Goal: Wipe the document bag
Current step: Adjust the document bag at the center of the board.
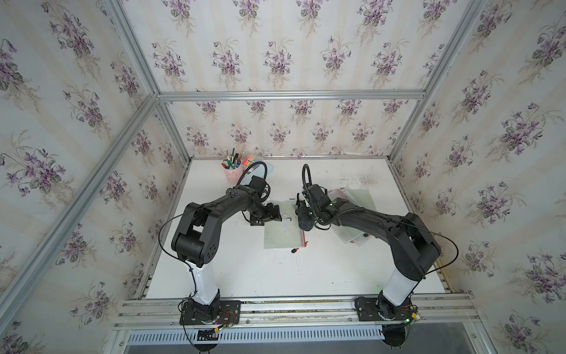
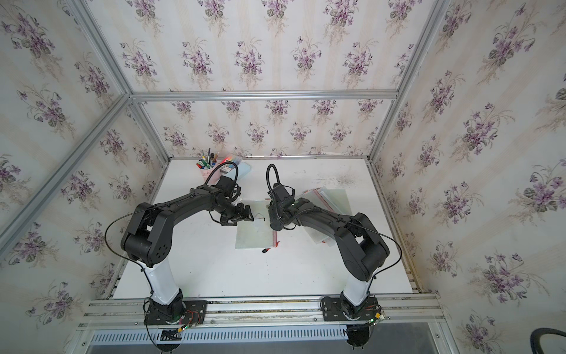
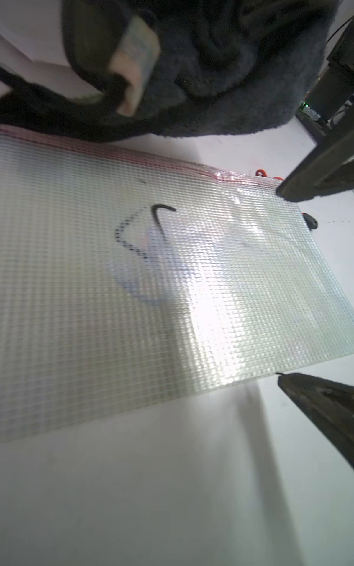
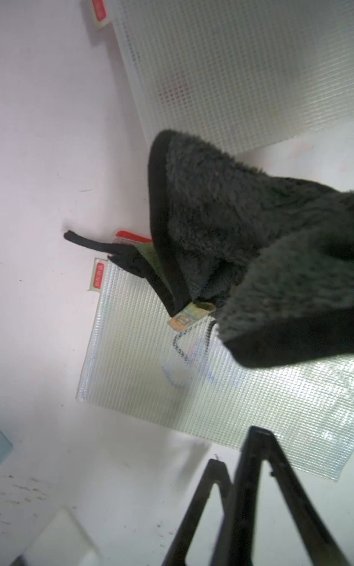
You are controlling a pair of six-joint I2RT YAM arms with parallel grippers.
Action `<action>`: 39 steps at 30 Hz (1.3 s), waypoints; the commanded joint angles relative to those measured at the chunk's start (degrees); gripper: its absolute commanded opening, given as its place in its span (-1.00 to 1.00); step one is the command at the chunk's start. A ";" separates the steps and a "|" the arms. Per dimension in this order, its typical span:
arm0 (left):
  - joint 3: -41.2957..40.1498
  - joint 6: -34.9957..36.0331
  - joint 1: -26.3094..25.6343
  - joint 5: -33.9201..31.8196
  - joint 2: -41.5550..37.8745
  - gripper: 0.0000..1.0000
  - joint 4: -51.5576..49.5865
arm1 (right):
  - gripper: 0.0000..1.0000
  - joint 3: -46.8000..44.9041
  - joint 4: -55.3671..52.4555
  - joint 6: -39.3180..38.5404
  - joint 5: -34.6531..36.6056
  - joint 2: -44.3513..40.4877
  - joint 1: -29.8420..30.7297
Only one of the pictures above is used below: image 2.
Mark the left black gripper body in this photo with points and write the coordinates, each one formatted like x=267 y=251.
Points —
x=238 y=216

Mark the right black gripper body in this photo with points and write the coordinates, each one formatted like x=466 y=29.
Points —
x=275 y=214

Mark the mesh document bag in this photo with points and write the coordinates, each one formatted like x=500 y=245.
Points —
x=333 y=200
x=256 y=234

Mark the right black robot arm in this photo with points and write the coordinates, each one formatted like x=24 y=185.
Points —
x=362 y=248

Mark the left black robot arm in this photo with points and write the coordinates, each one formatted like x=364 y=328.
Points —
x=147 y=240

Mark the light blue pencil case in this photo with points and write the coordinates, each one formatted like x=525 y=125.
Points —
x=241 y=168

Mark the colourful marker box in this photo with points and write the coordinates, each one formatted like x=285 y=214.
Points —
x=229 y=162

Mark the pink pen cup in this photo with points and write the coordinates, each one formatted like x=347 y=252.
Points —
x=205 y=170

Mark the white ventilation grille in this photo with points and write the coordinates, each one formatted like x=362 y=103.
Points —
x=219 y=335

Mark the black chair part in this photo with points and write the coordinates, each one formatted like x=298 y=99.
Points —
x=547 y=340

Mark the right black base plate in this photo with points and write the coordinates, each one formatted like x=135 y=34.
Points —
x=339 y=309

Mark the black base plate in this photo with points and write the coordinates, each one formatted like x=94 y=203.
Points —
x=187 y=313
x=339 y=309

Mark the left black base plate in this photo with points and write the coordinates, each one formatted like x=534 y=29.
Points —
x=187 y=313

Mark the aluminium mounting rail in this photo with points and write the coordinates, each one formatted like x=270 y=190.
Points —
x=264 y=311

